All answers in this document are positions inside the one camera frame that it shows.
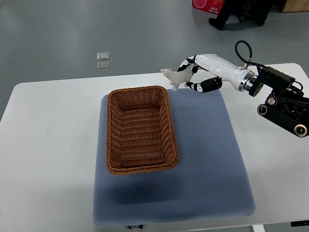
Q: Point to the white bear figurine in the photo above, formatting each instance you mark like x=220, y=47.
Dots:
x=176, y=78

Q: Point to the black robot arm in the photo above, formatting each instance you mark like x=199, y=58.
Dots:
x=286, y=105

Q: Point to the upper silver floor plate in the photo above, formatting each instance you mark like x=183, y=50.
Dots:
x=103, y=55

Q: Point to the brown cardboard box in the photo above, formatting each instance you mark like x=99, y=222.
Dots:
x=290, y=6

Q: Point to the lower silver floor plate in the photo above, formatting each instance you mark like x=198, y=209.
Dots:
x=103, y=65

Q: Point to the silver floor plate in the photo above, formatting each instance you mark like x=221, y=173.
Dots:
x=103, y=65
x=103, y=55

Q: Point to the red cardboard box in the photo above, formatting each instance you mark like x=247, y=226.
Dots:
x=210, y=6

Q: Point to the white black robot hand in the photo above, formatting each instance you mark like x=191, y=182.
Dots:
x=241, y=79

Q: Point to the brown wicker basket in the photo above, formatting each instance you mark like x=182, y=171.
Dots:
x=140, y=135

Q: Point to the black table control panel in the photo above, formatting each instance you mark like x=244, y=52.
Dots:
x=300, y=223

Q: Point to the person's black leg and shoe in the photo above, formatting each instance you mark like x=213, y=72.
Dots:
x=245, y=10

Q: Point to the blue grey quilted mat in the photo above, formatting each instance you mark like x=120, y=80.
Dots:
x=210, y=179

